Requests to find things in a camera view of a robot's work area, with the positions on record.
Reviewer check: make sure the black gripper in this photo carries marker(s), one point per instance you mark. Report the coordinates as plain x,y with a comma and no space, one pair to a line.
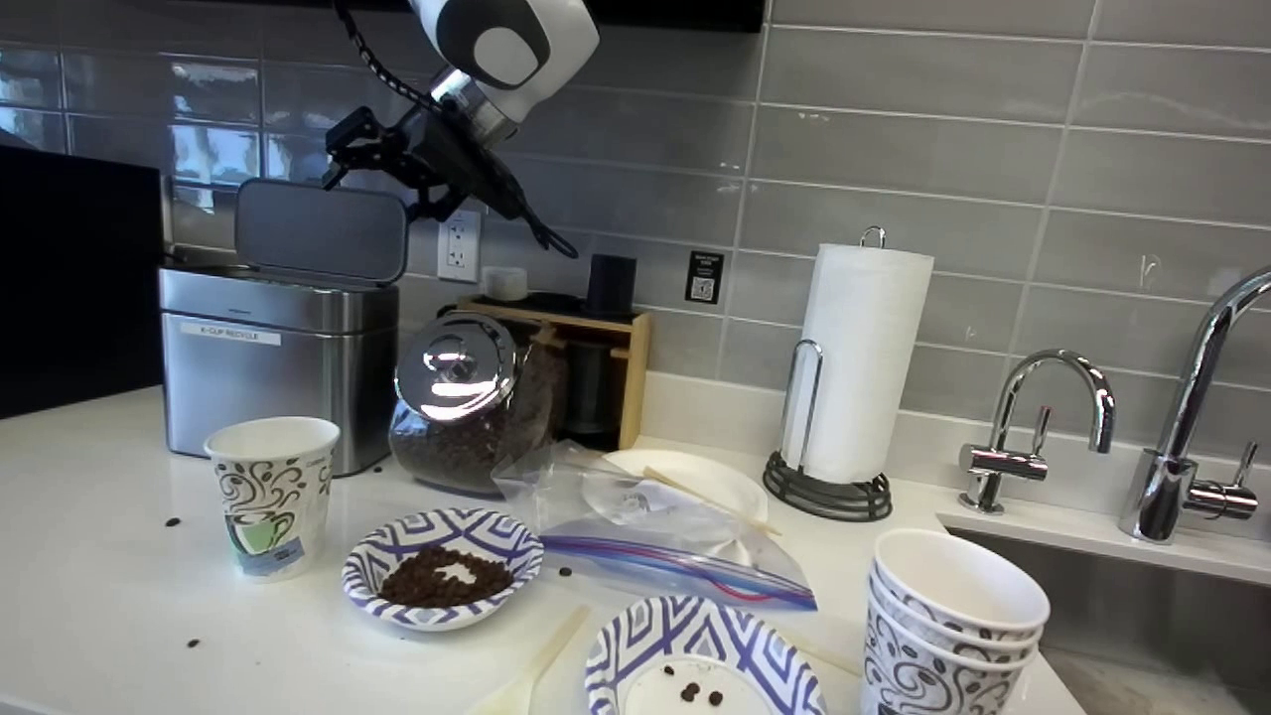
441,159

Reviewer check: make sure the dark grey bin lid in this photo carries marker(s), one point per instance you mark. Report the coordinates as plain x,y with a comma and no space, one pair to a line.
322,237

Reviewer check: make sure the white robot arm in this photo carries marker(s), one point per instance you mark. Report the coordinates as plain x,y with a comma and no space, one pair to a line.
510,41

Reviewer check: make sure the loose coffee bean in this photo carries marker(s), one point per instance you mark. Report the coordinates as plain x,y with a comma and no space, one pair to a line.
561,575
190,646
173,523

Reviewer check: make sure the small white container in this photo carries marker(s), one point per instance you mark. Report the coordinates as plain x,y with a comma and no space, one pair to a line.
503,285

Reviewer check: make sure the black cylinder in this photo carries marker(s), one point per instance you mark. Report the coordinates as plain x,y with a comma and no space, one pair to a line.
609,289

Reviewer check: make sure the black monitor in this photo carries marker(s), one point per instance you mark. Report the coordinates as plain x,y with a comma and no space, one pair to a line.
63,290

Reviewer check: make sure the wooden holder box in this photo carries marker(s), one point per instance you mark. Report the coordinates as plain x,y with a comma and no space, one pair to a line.
635,382

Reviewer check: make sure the clear zip plastic bag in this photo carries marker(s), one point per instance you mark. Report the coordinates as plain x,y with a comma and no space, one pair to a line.
660,541

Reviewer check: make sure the cream plastic spoon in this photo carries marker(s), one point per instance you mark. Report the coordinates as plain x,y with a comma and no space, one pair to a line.
529,678

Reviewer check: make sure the blue paper plate, few beans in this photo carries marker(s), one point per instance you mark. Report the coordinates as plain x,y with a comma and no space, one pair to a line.
699,658

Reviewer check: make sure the small chrome faucet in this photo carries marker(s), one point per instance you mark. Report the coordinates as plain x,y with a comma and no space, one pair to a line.
1044,379

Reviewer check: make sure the white patterned mug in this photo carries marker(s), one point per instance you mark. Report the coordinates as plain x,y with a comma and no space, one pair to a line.
925,688

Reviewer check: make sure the large chrome faucet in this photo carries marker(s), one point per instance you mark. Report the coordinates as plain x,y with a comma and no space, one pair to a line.
1173,478

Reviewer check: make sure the steel sink basin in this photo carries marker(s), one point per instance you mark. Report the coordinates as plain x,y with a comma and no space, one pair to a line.
1127,609

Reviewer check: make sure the white wall outlet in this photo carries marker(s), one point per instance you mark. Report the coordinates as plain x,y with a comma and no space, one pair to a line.
457,253

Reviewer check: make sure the dark wall cabinet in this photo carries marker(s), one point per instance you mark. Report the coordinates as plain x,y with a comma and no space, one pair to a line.
688,10

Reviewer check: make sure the black wall switch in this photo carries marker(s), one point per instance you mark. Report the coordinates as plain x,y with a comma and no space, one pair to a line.
704,276

